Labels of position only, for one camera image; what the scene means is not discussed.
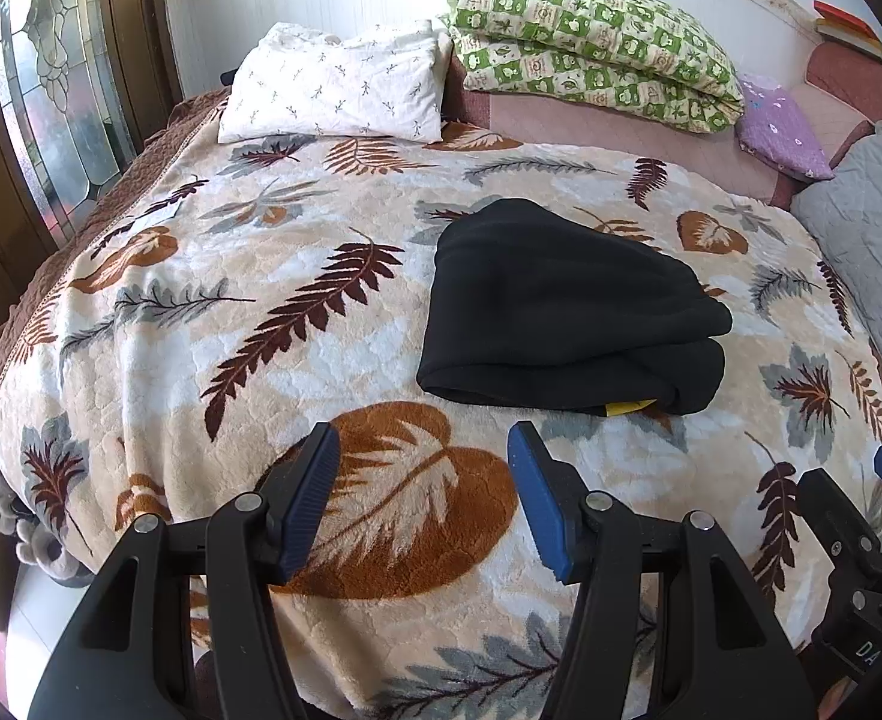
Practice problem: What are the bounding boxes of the black pants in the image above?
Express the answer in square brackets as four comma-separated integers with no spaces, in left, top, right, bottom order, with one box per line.
[416,197,734,419]

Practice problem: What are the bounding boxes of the grey quilted cushion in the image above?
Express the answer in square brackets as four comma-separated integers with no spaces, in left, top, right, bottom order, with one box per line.
[790,120,882,466]

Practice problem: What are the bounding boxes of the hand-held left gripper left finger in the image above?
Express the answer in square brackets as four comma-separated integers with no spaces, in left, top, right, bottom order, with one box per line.
[28,422,342,720]

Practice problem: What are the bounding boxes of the stained glass window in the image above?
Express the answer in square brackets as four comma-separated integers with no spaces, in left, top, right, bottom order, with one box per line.
[0,0,138,237]

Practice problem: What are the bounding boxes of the red book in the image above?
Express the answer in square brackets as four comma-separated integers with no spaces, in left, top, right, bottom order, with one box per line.
[814,0,881,37]

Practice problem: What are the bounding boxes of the pink bed sheet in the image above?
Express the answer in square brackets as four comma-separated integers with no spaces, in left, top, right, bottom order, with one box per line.
[441,60,794,207]

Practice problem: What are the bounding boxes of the stack of books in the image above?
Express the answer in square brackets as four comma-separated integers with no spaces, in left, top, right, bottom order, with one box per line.
[816,17,882,70]

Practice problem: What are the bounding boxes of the green checked folded quilt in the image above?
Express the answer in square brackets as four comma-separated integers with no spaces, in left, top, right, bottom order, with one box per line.
[439,0,746,134]

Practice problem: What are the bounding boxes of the pink padded headboard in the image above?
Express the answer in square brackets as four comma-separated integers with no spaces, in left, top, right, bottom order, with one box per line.
[805,41,882,166]

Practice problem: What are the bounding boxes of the wooden window frame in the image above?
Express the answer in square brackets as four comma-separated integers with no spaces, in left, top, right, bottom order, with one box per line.
[0,0,187,406]

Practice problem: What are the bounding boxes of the leaf print fleece blanket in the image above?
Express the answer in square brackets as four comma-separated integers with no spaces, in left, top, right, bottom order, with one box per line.
[0,131,882,720]

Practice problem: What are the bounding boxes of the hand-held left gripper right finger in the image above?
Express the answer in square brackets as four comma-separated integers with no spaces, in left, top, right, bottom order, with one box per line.
[507,420,817,720]

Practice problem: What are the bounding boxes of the white sprig print pillow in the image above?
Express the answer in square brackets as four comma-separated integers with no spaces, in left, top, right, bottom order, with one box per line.
[217,21,453,143]

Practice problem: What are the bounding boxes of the purple pillow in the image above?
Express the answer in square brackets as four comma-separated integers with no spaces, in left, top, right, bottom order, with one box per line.
[735,71,838,182]

